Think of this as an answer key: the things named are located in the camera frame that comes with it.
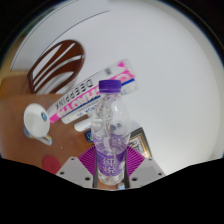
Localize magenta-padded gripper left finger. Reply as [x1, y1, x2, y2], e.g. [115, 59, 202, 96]
[54, 146, 99, 186]

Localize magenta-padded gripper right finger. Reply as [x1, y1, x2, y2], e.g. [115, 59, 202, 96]
[124, 148, 167, 188]

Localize purple-capped clear water bottle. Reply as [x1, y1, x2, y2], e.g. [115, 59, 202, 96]
[90, 79, 132, 186]

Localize flat round red coaster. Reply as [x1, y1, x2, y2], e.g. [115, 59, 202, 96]
[41, 154, 62, 175]

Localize tall pink and white box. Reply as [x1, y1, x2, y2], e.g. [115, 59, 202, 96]
[46, 58, 136, 124]

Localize white mug with blue print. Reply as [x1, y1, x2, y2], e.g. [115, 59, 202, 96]
[22, 102, 54, 147]

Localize tall white and blue box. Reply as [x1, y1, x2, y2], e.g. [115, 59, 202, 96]
[61, 79, 139, 125]

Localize dark wooden chair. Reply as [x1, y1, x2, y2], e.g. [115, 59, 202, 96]
[27, 39, 86, 95]

